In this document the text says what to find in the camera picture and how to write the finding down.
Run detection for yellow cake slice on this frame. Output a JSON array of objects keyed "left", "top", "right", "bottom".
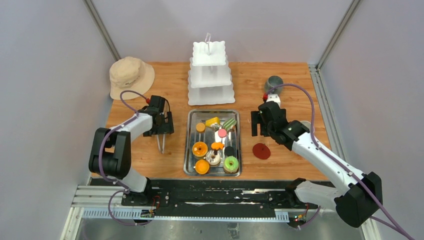
[{"left": 204, "top": 117, "right": 221, "bottom": 128}]

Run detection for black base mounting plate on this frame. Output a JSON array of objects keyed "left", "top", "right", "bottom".
[{"left": 120, "top": 178, "right": 339, "bottom": 220}]

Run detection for white cup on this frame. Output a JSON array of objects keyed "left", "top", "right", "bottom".
[{"left": 301, "top": 120, "right": 311, "bottom": 130}]

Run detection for black round cookie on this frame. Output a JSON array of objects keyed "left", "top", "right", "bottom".
[{"left": 223, "top": 146, "right": 236, "bottom": 157}]

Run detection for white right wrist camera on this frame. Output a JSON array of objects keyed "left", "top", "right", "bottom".
[{"left": 262, "top": 93, "right": 281, "bottom": 107}]

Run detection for green striped cake slice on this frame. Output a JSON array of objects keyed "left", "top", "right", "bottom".
[{"left": 222, "top": 118, "right": 237, "bottom": 132}]

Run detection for green glazed donut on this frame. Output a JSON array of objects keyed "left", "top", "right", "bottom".
[{"left": 223, "top": 156, "right": 240, "bottom": 173}]

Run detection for metal tray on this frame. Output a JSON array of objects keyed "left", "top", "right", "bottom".
[{"left": 183, "top": 109, "right": 243, "bottom": 178}]

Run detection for orange fish cookie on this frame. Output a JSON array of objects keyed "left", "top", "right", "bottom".
[{"left": 211, "top": 142, "right": 225, "bottom": 151}]

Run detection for orange glazed donut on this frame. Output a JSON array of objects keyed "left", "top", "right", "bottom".
[{"left": 191, "top": 141, "right": 209, "bottom": 158}]

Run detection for metal tongs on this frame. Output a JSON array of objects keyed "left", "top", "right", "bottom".
[{"left": 155, "top": 112, "right": 167, "bottom": 155}]

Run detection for pink macaron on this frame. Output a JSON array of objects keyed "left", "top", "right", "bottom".
[{"left": 217, "top": 128, "right": 228, "bottom": 138}]

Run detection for beige bucket hat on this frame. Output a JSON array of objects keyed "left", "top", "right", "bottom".
[{"left": 109, "top": 56, "right": 155, "bottom": 100}]

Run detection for tan round biscuit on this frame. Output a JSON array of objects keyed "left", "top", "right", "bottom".
[{"left": 195, "top": 122, "right": 206, "bottom": 133}]

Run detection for red round coaster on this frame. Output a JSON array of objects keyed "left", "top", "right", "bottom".
[{"left": 252, "top": 143, "right": 271, "bottom": 160}]

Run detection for white three-tier dessert stand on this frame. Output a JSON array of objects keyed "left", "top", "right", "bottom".
[{"left": 188, "top": 32, "right": 236, "bottom": 106}]

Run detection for grey metal mug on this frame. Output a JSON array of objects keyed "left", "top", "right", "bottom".
[{"left": 264, "top": 75, "right": 284, "bottom": 95}]

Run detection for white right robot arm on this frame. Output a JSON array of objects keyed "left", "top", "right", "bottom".
[{"left": 250, "top": 101, "right": 383, "bottom": 228}]

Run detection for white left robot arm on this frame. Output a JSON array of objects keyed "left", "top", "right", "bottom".
[{"left": 88, "top": 95, "right": 175, "bottom": 207}]

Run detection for white chocolate drizzle donut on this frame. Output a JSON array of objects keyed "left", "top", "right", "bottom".
[{"left": 205, "top": 150, "right": 222, "bottom": 166}]

